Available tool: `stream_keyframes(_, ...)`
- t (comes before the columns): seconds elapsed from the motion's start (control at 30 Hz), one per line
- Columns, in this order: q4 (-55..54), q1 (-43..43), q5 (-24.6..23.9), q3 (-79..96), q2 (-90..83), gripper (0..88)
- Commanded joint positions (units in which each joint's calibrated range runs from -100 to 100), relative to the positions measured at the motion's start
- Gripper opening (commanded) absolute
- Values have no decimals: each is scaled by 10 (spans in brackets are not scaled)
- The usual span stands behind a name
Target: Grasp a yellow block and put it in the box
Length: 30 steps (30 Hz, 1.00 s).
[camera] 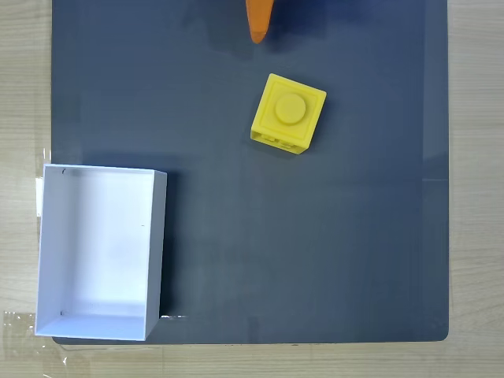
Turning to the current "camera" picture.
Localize white open cardboard box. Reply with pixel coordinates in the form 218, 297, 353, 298
34, 163, 169, 343

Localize clear adhesive tape piece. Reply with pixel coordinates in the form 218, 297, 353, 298
2, 309, 39, 358

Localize yellow toy brick block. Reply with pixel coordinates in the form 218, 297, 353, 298
250, 72, 328, 156

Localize dark grey table mat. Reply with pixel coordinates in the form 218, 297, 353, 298
50, 0, 450, 347

